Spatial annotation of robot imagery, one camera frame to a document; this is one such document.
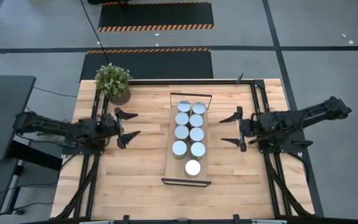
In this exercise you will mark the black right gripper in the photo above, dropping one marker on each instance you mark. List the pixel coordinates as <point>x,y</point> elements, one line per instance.
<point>248,129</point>

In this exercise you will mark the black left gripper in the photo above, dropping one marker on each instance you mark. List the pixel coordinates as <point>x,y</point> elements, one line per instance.
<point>112,127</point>

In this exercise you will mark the orange labelled food can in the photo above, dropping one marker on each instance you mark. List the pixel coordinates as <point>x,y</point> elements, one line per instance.
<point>196,134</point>

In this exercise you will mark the Peaches label can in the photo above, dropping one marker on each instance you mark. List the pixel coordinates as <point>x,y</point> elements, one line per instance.
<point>196,120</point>

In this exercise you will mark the Tomatoes label blue can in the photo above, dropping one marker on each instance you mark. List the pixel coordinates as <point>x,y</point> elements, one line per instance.
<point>199,108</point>

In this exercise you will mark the green labelled food can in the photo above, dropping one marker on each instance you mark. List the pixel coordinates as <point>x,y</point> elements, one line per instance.
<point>198,149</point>

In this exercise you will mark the silver-lidded food can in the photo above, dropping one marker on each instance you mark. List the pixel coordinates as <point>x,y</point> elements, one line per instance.
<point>182,118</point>
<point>181,132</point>

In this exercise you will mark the Pineapple label can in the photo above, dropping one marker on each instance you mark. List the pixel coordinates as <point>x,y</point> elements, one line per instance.
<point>184,106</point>

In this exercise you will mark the Corn label can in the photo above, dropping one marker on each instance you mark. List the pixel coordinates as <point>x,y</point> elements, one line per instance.
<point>193,168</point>

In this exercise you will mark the Oranges label can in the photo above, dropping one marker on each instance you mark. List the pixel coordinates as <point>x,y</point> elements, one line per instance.
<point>179,148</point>

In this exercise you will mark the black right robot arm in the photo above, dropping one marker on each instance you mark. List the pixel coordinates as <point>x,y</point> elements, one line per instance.
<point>306,115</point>

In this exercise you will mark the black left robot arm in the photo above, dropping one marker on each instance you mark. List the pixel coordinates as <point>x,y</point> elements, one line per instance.
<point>42,123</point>

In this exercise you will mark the black-framed wooden shelf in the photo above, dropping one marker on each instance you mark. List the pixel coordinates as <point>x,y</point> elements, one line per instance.
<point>174,168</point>

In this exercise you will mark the potted green plant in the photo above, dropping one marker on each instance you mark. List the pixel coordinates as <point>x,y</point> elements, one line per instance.
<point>113,82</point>

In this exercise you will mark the black hazard-striped floor mat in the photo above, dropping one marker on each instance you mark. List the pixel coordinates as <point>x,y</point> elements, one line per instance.
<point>154,65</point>
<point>155,14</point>

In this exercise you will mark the dark grey desk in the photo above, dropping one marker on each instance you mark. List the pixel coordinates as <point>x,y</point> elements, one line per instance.
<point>5,109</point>

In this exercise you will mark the black pointed bracket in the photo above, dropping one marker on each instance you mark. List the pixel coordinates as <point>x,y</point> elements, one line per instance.
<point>240,79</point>

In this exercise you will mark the black aluminium rig frame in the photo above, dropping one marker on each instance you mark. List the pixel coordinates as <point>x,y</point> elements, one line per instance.
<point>197,82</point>

